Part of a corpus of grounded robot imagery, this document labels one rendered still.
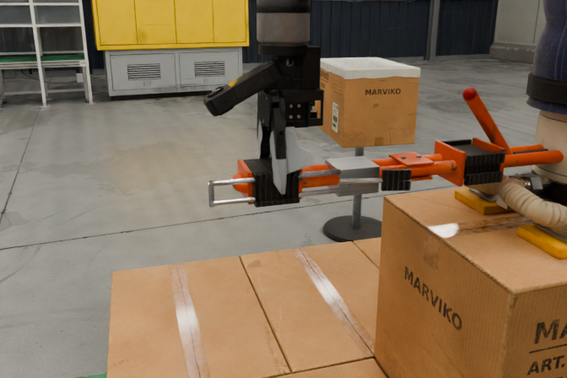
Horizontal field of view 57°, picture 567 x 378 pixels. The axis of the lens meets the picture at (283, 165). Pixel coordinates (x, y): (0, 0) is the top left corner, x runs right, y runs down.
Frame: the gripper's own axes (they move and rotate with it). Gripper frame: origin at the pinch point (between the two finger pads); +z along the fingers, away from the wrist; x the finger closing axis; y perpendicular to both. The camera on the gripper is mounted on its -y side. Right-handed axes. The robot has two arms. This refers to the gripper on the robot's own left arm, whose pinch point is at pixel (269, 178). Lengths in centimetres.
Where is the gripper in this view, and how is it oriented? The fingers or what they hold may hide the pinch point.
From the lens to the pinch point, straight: 80.1
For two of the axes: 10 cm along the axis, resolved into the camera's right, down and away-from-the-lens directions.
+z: 0.0, 9.6, 2.9
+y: 9.6, -0.8, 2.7
